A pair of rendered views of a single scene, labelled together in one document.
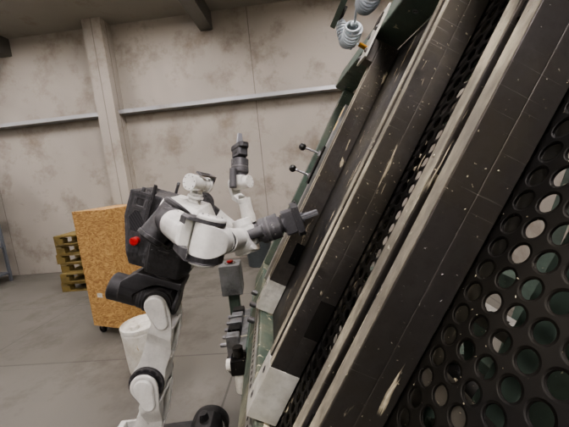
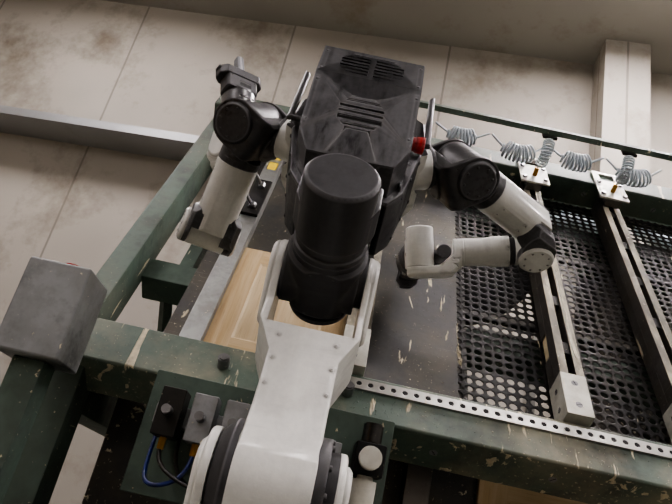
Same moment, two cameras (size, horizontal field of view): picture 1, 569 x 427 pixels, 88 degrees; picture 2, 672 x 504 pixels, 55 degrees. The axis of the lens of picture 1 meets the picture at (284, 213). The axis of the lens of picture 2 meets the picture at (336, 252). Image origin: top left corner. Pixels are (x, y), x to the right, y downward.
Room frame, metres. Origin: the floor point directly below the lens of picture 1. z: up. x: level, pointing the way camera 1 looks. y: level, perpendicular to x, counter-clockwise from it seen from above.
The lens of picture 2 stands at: (1.11, 1.53, 0.57)
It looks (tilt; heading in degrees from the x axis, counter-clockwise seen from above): 24 degrees up; 274
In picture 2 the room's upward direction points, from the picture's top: 13 degrees clockwise
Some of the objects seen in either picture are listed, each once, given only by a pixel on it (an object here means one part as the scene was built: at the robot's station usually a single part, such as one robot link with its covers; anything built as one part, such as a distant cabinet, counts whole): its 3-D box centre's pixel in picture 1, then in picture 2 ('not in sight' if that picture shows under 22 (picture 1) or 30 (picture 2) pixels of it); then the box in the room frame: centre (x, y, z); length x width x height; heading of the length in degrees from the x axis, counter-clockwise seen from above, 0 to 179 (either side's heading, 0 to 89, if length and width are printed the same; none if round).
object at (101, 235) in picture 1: (121, 266); not in sight; (2.95, 1.73, 0.63); 0.50 x 0.42 x 1.25; 160
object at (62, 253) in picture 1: (112, 253); not in sight; (4.51, 2.76, 0.42); 1.18 x 0.81 x 0.84; 86
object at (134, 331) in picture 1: (144, 337); not in sight; (2.19, 1.21, 0.24); 0.32 x 0.30 x 0.47; 176
